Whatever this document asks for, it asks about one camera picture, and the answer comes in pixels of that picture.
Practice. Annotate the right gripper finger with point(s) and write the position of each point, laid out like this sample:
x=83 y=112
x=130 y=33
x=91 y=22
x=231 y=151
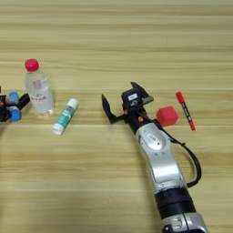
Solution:
x=139 y=86
x=108 y=110

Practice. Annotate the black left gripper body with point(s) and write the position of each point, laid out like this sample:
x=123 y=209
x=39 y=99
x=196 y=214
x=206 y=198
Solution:
x=3 y=113

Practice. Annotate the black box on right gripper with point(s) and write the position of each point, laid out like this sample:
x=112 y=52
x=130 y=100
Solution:
x=132 y=98

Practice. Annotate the clear bottle with red cap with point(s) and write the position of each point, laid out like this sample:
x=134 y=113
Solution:
x=39 y=91

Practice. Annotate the red cube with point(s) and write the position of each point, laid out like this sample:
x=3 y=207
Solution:
x=167 y=116

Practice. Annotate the blue glue stick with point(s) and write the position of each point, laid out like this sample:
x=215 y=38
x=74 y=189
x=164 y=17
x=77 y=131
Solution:
x=14 y=110

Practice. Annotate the green glue stick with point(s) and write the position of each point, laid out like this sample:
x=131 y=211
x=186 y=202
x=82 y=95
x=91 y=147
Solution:
x=65 y=116

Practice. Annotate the red and black marker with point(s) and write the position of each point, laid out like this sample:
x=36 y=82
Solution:
x=185 y=110

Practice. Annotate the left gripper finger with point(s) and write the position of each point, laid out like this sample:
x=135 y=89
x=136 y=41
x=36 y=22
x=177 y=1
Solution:
x=22 y=101
x=2 y=97

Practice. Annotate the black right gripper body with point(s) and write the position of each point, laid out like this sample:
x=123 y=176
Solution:
x=136 y=116

